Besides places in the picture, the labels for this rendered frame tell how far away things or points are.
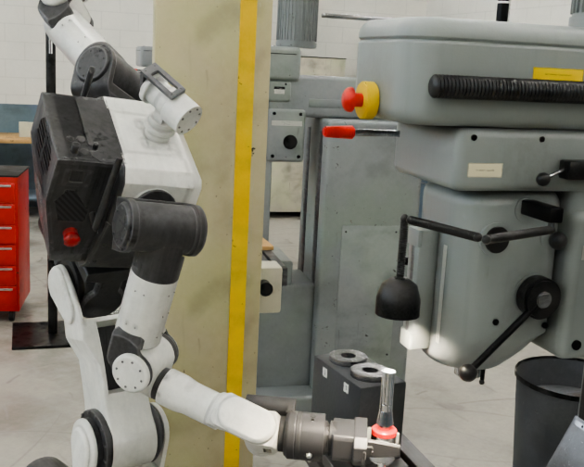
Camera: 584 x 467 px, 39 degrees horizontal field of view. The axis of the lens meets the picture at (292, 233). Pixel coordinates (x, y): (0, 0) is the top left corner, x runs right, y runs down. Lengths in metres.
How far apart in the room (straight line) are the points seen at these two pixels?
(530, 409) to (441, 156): 2.26
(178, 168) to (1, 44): 8.71
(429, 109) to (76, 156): 0.65
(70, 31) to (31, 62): 8.33
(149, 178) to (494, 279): 0.65
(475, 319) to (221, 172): 1.81
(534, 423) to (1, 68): 8.00
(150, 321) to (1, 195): 4.28
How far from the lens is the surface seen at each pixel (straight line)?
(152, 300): 1.55
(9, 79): 10.27
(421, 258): 1.42
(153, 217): 1.48
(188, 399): 1.61
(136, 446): 1.86
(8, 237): 5.84
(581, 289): 1.48
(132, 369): 1.60
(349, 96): 1.33
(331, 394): 1.97
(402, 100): 1.28
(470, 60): 1.29
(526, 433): 3.56
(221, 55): 3.05
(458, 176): 1.31
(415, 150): 1.43
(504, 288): 1.42
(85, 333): 1.83
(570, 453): 1.92
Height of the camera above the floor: 1.81
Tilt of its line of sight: 11 degrees down
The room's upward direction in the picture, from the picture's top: 3 degrees clockwise
